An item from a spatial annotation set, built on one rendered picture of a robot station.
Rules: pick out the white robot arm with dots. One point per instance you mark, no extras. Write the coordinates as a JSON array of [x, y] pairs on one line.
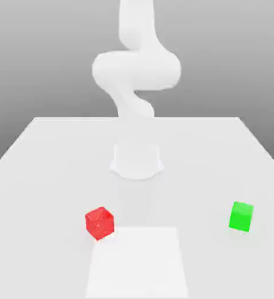
[[136, 70]]

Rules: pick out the small red cube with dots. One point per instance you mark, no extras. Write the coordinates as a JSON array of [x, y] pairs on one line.
[[99, 223]]

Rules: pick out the small green cube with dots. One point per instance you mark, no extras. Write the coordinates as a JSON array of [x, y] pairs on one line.
[[240, 217]]

